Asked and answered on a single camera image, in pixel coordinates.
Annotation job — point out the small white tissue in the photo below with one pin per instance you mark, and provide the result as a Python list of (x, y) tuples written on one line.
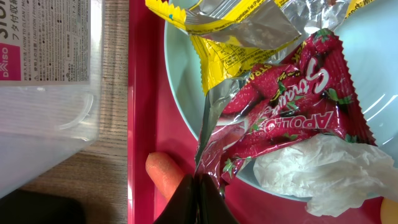
[(335, 175)]

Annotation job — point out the red serving tray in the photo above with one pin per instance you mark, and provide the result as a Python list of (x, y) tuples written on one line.
[(155, 124)]

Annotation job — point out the clear plastic storage bin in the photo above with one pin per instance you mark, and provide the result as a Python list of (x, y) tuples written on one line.
[(51, 73)]

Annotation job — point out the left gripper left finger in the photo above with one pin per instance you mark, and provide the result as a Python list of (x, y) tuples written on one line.
[(182, 207)]

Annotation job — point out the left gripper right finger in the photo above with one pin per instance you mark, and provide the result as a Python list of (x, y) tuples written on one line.
[(211, 206)]

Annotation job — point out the light blue plate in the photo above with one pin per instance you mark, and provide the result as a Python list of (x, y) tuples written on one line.
[(370, 41)]

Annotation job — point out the black rectangular tray bin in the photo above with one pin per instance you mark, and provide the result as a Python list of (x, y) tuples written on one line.
[(26, 207)]

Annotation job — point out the orange carrot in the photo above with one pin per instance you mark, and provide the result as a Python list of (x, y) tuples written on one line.
[(164, 172)]

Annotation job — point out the yellow snack wrapper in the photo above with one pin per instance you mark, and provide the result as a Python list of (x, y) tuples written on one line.
[(230, 36)]

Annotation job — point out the red strawberry candy wrapper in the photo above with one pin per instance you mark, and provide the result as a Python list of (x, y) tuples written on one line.
[(272, 106)]

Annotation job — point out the yellow plastic cup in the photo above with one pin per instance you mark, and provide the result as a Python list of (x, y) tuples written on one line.
[(389, 211)]

